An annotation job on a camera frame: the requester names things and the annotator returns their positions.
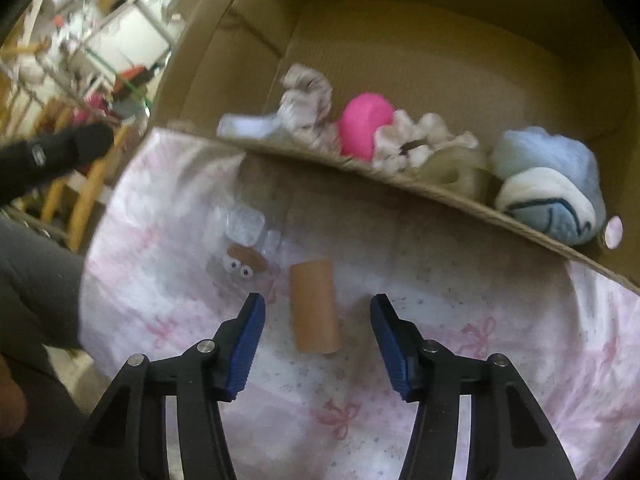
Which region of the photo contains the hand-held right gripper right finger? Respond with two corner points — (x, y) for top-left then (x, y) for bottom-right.
(370, 293), (577, 480)

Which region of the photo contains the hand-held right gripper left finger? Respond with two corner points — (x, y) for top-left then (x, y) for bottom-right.
(60, 292), (267, 480)

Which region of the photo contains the brown cardboard tube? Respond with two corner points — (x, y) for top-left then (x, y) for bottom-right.
(289, 258), (344, 356)

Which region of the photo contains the tan translucent soft pad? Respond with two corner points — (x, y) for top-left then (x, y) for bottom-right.
(419, 147), (490, 198)

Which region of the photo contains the pink heart sponge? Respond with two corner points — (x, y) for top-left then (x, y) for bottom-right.
(339, 92), (397, 162)

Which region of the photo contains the beige patterned scrunchie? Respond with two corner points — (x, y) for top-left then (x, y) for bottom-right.
(278, 63), (343, 153)

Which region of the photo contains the brown cardboard box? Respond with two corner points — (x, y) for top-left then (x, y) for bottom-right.
(149, 0), (640, 295)

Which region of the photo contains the pink bow print blanket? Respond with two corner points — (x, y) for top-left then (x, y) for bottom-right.
(79, 127), (640, 480)

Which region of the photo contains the clear plastic packet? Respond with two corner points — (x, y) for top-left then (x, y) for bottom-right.
(207, 204), (283, 293)

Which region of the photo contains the person's grey trouser leg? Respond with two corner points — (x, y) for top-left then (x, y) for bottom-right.
(0, 217), (89, 480)

